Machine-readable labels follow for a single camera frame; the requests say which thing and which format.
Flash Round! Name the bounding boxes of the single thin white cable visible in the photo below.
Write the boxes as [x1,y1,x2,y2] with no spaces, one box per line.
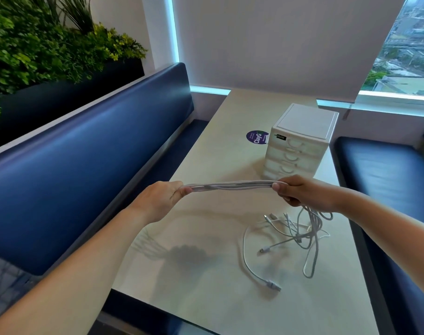
[182,179,335,294]

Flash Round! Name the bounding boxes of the person's left hand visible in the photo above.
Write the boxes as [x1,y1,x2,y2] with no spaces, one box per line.
[128,180,193,226]

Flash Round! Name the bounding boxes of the white roller blind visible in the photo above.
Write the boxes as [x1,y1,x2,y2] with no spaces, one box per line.
[171,0,408,103]

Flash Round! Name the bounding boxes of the person's left forearm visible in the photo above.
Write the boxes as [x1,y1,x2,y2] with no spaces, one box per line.
[0,207,146,335]

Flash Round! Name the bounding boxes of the glass window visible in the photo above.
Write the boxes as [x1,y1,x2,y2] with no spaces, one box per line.
[360,0,424,96]

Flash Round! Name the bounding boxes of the black planter box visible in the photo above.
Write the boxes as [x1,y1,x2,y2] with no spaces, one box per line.
[0,58,145,152]

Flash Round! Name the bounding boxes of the person's right hand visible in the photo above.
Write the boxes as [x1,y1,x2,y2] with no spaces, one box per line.
[271,174,345,213]

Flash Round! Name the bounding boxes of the person's right forearm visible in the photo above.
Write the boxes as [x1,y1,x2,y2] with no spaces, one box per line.
[337,190,424,304]

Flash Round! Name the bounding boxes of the green leafy plants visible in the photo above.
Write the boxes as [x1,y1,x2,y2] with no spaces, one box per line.
[0,0,148,129]

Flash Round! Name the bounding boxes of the blue padded bench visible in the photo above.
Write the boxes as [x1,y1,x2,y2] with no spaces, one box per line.
[0,62,209,335]
[332,121,424,335]

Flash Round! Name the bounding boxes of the white mini drawer cabinet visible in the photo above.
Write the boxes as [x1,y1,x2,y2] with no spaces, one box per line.
[260,103,339,182]

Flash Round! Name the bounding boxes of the round purple sticker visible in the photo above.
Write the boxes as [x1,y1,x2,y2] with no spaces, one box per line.
[246,130,270,145]

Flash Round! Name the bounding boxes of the white table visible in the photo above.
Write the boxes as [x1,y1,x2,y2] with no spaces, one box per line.
[112,88,380,335]

